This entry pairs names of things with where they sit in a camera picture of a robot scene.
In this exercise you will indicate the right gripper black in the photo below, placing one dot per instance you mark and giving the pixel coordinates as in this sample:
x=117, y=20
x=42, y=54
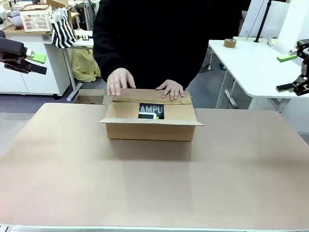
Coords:
x=305, y=67

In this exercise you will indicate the brown packing tape roll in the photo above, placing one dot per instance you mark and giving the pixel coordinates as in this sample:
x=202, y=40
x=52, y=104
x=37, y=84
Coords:
x=230, y=43

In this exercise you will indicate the person's right forearm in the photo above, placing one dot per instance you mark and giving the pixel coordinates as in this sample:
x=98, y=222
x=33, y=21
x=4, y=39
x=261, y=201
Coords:
x=106, y=60

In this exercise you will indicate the person's right hand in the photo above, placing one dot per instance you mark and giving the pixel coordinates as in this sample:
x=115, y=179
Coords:
x=119, y=81

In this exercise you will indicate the small open cardboard box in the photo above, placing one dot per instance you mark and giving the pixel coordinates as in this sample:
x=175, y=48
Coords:
x=90, y=97

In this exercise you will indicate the white bowl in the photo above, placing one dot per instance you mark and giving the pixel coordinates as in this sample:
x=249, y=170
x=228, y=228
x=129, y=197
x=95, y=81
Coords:
x=15, y=21

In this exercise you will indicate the white desk with cabinet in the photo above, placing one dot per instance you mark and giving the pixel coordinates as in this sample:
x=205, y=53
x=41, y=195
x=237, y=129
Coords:
x=38, y=72

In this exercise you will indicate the white flat item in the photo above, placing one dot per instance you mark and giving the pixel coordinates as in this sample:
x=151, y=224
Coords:
x=146, y=116

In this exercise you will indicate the person's black sweater torso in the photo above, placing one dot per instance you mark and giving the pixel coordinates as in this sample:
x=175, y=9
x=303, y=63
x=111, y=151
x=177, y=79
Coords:
x=154, y=36

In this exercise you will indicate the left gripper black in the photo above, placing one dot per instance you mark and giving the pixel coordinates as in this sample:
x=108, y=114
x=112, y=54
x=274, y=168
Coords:
x=12, y=52

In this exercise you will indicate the black stand pole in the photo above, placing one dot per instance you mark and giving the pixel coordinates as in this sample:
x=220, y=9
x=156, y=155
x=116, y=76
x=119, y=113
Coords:
x=262, y=21

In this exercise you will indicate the black white striped bag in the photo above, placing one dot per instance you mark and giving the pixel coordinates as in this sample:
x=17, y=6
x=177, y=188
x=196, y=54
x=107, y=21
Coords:
x=63, y=33

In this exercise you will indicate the large brown cardboard box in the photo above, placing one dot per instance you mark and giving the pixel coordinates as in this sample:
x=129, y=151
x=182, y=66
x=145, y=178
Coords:
x=149, y=131

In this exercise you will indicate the yellow plastic bag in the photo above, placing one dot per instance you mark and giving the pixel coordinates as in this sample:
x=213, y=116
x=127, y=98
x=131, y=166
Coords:
x=84, y=67

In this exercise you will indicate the white board panel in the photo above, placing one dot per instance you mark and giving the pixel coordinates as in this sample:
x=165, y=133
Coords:
x=253, y=17

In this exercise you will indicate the person's left forearm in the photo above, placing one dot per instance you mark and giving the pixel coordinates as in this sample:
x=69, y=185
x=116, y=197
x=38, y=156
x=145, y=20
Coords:
x=193, y=65

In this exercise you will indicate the white rounded table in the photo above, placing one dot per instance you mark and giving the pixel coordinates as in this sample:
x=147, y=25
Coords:
x=253, y=70

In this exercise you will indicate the black item with white lettering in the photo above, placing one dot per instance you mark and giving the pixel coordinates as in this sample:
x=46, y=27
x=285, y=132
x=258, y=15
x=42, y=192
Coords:
x=152, y=108

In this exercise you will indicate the person's left hand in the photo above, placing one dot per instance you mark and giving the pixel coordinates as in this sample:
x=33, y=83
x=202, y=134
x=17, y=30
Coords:
x=172, y=89

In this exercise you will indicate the tall white panel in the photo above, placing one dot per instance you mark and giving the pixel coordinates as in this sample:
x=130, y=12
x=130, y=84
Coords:
x=294, y=21

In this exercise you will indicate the white plastic basket crate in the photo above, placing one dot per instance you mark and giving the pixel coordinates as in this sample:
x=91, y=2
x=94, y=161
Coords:
x=36, y=20

